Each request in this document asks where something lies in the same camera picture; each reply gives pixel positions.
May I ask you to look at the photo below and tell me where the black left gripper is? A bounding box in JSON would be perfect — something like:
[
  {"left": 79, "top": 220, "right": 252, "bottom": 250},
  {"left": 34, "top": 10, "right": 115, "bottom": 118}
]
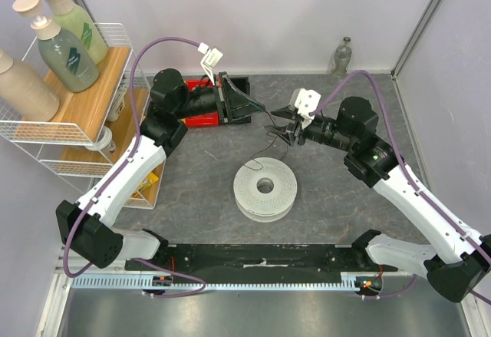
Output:
[{"left": 175, "top": 72, "right": 265, "bottom": 123}]

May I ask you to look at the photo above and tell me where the thin brown wire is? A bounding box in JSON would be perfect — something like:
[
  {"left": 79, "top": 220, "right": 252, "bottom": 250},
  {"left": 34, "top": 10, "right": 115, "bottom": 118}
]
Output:
[{"left": 242, "top": 108, "right": 288, "bottom": 172}]

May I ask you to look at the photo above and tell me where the white perforated cable spool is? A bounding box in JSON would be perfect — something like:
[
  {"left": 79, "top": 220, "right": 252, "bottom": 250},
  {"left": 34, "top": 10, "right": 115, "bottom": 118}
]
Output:
[{"left": 233, "top": 157, "right": 298, "bottom": 223}]

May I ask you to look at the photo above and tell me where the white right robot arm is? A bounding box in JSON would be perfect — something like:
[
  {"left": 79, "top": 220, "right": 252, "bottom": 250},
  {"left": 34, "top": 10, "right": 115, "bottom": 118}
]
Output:
[{"left": 266, "top": 97, "right": 490, "bottom": 302}]

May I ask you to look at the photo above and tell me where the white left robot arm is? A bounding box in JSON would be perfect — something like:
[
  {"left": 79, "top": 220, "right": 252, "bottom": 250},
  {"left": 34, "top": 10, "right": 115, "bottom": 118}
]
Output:
[{"left": 55, "top": 68, "right": 266, "bottom": 270}]

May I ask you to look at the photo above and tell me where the black parts bin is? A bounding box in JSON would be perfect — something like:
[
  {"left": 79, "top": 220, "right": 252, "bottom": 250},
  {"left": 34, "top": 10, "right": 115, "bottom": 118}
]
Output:
[{"left": 216, "top": 72, "right": 257, "bottom": 125}]

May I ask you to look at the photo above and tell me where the red parts bin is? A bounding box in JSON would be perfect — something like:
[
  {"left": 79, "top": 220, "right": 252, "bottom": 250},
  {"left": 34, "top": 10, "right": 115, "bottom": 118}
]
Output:
[{"left": 183, "top": 77, "right": 219, "bottom": 128}]

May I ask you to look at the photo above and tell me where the clear glass bottle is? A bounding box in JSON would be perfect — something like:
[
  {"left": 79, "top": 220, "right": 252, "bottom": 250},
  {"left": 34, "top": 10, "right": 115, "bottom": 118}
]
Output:
[{"left": 331, "top": 36, "right": 352, "bottom": 78}]

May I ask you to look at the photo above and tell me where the yellow snack packet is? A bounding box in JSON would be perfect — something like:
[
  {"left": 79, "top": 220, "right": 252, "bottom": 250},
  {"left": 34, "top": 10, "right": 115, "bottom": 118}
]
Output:
[{"left": 131, "top": 172, "right": 159, "bottom": 198}]

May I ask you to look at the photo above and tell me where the white yogurt cup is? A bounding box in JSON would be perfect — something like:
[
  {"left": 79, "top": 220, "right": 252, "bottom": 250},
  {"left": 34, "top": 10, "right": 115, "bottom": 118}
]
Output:
[{"left": 106, "top": 85, "right": 128, "bottom": 122}]

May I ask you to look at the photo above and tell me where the white paper cup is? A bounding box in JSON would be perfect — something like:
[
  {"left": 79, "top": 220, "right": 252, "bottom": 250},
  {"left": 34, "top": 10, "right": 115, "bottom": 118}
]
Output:
[{"left": 85, "top": 126, "right": 116, "bottom": 154}]

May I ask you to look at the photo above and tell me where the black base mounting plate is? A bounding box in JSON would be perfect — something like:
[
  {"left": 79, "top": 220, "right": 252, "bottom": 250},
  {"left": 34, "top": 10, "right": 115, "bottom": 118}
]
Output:
[{"left": 147, "top": 243, "right": 396, "bottom": 274}]

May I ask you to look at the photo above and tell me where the grey-green pump bottle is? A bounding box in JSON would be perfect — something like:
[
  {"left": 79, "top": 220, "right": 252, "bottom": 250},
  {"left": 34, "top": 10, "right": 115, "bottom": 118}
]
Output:
[{"left": 12, "top": 0, "right": 99, "bottom": 93}]

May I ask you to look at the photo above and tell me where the light green pump bottle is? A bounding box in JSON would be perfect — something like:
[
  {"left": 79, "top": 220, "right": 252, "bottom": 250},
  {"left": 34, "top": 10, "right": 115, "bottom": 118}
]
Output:
[{"left": 45, "top": 0, "right": 108, "bottom": 64}]

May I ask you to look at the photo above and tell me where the beige pump bottle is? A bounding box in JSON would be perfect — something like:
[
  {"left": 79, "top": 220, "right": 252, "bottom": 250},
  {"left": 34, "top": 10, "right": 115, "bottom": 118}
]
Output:
[{"left": 1, "top": 50, "right": 60, "bottom": 122}]

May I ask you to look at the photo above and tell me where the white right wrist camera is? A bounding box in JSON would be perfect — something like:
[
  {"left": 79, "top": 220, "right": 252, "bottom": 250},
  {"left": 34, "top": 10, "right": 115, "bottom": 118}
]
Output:
[{"left": 288, "top": 88, "right": 321, "bottom": 130}]

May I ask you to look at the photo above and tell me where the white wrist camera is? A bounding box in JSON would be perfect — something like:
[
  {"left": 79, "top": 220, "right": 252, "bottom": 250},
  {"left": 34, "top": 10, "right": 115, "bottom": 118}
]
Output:
[
  {"left": 197, "top": 42, "right": 223, "bottom": 85},
  {"left": 288, "top": 88, "right": 321, "bottom": 130}
]

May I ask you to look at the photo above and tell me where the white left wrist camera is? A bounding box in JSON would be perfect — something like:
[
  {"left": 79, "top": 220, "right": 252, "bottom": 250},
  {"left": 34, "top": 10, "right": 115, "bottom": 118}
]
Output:
[{"left": 197, "top": 42, "right": 223, "bottom": 85}]

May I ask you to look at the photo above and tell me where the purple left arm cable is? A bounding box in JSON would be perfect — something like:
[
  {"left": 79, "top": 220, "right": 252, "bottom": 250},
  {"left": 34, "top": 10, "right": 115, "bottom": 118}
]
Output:
[{"left": 62, "top": 36, "right": 208, "bottom": 299}]

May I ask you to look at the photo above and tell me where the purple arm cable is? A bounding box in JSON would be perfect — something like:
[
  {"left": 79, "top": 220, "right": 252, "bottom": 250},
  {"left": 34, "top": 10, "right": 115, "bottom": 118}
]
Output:
[
  {"left": 312, "top": 69, "right": 491, "bottom": 306},
  {"left": 62, "top": 36, "right": 208, "bottom": 299}
]

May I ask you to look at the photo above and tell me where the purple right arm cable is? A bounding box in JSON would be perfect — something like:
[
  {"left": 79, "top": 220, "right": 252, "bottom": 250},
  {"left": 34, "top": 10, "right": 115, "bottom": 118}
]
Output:
[{"left": 312, "top": 69, "right": 491, "bottom": 306}]

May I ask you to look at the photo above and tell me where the white wire wooden shelf rack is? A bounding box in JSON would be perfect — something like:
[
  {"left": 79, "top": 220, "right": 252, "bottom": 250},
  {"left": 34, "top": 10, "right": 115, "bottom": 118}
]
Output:
[{"left": 1, "top": 23, "right": 150, "bottom": 193}]

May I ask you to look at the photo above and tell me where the grey slotted cable duct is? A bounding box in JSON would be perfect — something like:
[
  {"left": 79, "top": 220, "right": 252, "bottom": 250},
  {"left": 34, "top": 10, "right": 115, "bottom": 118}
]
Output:
[{"left": 71, "top": 273, "right": 360, "bottom": 292}]

